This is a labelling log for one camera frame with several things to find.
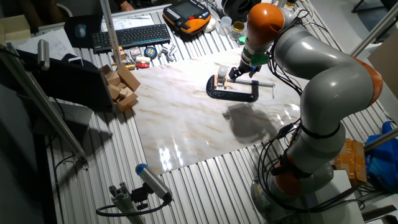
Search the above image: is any silver depth camera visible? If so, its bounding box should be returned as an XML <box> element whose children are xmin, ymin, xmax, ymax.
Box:
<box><xmin>37</xmin><ymin>39</ymin><xmax>50</xmax><ymax>71</ymax></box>

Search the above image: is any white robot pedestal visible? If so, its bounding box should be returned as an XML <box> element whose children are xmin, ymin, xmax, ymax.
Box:
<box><xmin>306</xmin><ymin>169</ymin><xmax>366</xmax><ymax>224</ymax></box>

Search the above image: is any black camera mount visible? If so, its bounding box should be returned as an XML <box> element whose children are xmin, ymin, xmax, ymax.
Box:
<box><xmin>130</xmin><ymin>183</ymin><xmax>150</xmax><ymax>211</ymax></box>

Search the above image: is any tall aluminium frame post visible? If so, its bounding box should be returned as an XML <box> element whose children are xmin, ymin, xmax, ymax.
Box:
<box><xmin>99</xmin><ymin>0</ymin><xmax>123</xmax><ymax>68</ymax></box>

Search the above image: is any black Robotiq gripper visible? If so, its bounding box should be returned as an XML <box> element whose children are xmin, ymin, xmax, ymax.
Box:
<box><xmin>229</xmin><ymin>59</ymin><xmax>262</xmax><ymax>82</ymax></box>

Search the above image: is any short aluminium profile stub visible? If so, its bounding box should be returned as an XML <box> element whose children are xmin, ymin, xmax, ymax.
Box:
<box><xmin>108</xmin><ymin>182</ymin><xmax>147</xmax><ymax>224</ymax></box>

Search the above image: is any clear plastic jar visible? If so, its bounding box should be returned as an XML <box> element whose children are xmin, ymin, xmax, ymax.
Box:
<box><xmin>218</xmin><ymin>16</ymin><xmax>233</xmax><ymax>37</ymax></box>

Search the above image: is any white printed paper sheet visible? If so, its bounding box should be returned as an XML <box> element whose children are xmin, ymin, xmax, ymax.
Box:
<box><xmin>101</xmin><ymin>14</ymin><xmax>155</xmax><ymax>32</ymax></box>

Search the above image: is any silver camera blue cap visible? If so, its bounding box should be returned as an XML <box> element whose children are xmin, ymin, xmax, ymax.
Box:
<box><xmin>135</xmin><ymin>163</ymin><xmax>174</xmax><ymax>202</ymax></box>

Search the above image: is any white egg shaped object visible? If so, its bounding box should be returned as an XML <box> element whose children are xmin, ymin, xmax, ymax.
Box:
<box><xmin>203</xmin><ymin>17</ymin><xmax>217</xmax><ymax>34</ymax></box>

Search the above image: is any glass jar yellow lid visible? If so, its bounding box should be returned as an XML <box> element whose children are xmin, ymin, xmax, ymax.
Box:
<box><xmin>229</xmin><ymin>21</ymin><xmax>246</xmax><ymax>41</ymax></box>

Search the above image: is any long slanted aluminium profile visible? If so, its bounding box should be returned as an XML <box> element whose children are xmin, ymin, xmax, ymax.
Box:
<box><xmin>0</xmin><ymin>43</ymin><xmax>90</xmax><ymax>170</ymax></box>

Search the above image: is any black orange teach pendant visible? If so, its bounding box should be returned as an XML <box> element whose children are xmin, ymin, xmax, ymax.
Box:
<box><xmin>162</xmin><ymin>0</ymin><xmax>213</xmax><ymax>35</ymax></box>

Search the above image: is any black camera cable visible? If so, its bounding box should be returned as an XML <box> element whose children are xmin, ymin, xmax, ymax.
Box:
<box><xmin>95</xmin><ymin>198</ymin><xmax>174</xmax><ymax>218</ymax></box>

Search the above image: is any brown taped cardboard package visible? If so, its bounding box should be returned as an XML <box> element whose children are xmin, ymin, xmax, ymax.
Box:
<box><xmin>334</xmin><ymin>138</ymin><xmax>368</xmax><ymax>184</ymax></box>

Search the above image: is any slanted aluminium frame brace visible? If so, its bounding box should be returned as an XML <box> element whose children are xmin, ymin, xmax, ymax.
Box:
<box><xmin>350</xmin><ymin>2</ymin><xmax>398</xmax><ymax>57</ymax></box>

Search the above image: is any beige foam box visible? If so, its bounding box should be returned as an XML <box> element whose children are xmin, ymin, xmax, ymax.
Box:
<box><xmin>0</xmin><ymin>14</ymin><xmax>32</xmax><ymax>43</ymax></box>

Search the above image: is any black mouse pad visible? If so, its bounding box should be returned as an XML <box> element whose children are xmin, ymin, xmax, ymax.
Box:
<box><xmin>63</xmin><ymin>14</ymin><xmax>103</xmax><ymax>49</ymax></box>

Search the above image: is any marble pattern table sheet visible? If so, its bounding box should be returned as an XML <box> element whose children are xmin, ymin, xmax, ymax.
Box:
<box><xmin>131</xmin><ymin>46</ymin><xmax>312</xmax><ymax>175</ymax></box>

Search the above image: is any aluminium frame bar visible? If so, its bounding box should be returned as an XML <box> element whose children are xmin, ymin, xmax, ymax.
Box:
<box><xmin>363</xmin><ymin>127</ymin><xmax>398</xmax><ymax>153</ymax></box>

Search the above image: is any black computer keyboard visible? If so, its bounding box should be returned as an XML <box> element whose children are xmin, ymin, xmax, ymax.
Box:
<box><xmin>91</xmin><ymin>23</ymin><xmax>172</xmax><ymax>54</ymax></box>

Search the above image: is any black metal C-clamp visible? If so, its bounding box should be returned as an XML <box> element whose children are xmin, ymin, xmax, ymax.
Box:
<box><xmin>205</xmin><ymin>74</ymin><xmax>276</xmax><ymax>103</ymax></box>

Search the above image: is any open brown cardboard box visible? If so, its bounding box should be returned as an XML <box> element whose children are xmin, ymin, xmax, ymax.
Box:
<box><xmin>98</xmin><ymin>63</ymin><xmax>141</xmax><ymax>113</ymax></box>

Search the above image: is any brass pipe fitting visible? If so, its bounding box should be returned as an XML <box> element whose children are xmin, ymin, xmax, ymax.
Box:
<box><xmin>111</xmin><ymin>63</ymin><xmax>137</xmax><ymax>71</ymax></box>

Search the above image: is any dark computer mouse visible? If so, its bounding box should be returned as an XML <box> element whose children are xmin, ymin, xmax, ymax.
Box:
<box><xmin>74</xmin><ymin>24</ymin><xmax>87</xmax><ymax>39</ymax></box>

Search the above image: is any small printed card box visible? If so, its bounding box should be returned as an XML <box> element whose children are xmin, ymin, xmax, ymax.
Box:
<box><xmin>129</xmin><ymin>46</ymin><xmax>142</xmax><ymax>62</ymax></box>

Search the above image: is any brown cardboard sheet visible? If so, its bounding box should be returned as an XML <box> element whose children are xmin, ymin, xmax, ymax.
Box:
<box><xmin>368</xmin><ymin>39</ymin><xmax>398</xmax><ymax>100</ymax></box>

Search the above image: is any black laptop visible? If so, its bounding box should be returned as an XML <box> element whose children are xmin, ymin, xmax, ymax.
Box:
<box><xmin>17</xmin><ymin>49</ymin><xmax>114</xmax><ymax>138</ymax></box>

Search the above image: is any blue plastic bag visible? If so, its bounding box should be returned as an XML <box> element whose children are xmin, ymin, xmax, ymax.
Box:
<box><xmin>365</xmin><ymin>120</ymin><xmax>398</xmax><ymax>190</ymax></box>

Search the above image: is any white paper stack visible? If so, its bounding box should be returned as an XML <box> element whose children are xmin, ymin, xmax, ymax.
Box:
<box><xmin>17</xmin><ymin>28</ymin><xmax>77</xmax><ymax>60</ymax></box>

